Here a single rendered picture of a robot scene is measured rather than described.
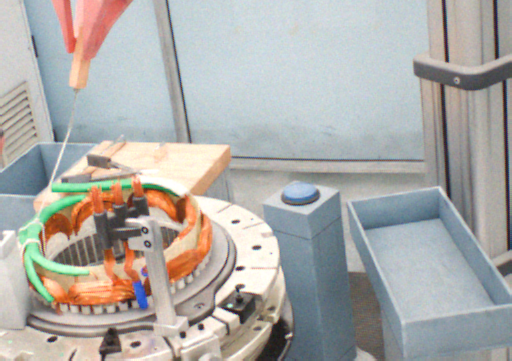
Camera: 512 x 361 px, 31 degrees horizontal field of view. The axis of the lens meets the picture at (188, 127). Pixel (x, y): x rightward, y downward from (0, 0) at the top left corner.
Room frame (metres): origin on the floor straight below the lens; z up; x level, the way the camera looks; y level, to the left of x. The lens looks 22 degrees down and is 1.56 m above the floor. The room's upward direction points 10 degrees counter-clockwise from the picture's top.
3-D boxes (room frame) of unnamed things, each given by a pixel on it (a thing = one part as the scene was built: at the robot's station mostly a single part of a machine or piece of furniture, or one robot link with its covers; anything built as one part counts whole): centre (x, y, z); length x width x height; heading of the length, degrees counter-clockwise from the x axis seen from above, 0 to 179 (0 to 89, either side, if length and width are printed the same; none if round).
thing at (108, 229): (0.69, 0.07, 1.21); 0.04 x 0.04 x 0.03; 67
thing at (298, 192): (1.02, -0.12, 1.04); 0.04 x 0.04 x 0.01
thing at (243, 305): (0.72, -0.02, 1.09); 0.03 x 0.02 x 0.02; 144
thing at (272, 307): (0.79, -0.05, 1.05); 0.09 x 0.04 x 0.01; 157
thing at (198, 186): (1.11, 0.08, 1.05); 0.20 x 0.19 x 0.02; 62
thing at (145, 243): (0.68, 0.05, 1.20); 0.02 x 0.01 x 0.03; 59
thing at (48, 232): (0.85, 0.16, 1.12); 0.06 x 0.02 x 0.04; 157
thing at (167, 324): (0.69, 0.04, 1.15); 0.03 x 0.02 x 0.12; 59
